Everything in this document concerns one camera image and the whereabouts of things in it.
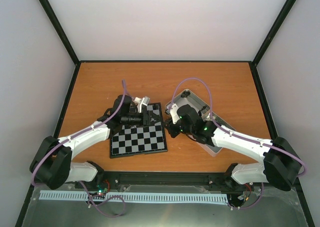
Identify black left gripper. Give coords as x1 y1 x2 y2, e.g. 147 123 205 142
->
121 109 163 128

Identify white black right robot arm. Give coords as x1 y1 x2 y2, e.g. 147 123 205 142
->
165 104 304 192

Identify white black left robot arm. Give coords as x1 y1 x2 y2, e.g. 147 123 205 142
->
29 94 162 190

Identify black chess piece in tin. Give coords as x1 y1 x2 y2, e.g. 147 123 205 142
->
181 91 190 98

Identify black white chess board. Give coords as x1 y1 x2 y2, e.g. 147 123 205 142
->
109 102 168 159

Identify gold metal tin box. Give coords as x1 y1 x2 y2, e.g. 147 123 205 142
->
173 89 210 121

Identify silver tin lid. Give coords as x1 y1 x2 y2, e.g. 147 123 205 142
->
199 114 227 158

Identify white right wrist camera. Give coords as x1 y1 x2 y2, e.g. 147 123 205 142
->
167 103 182 125

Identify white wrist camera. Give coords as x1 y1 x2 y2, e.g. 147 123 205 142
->
167 103 182 125
133 96 150 113

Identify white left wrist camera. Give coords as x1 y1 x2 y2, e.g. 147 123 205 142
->
133 96 150 113

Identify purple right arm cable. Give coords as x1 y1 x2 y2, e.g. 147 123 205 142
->
169 77 307 178

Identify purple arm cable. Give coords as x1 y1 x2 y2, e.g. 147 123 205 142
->
31 79 136 187
169 77 307 178

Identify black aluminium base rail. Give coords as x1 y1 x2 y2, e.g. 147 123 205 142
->
31 170 298 193

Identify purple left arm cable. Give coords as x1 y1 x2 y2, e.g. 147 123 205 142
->
31 79 136 187

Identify purple cable loop bottom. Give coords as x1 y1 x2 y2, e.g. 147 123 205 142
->
79 181 126 218

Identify light blue cable duct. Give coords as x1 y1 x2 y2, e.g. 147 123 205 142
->
38 190 228 205

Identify black frame post left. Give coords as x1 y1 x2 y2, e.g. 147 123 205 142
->
31 0 81 66

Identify black frame post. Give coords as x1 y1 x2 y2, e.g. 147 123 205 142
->
251 0 306 66
31 0 81 66

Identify black frame post right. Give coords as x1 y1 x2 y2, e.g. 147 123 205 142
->
251 0 306 66

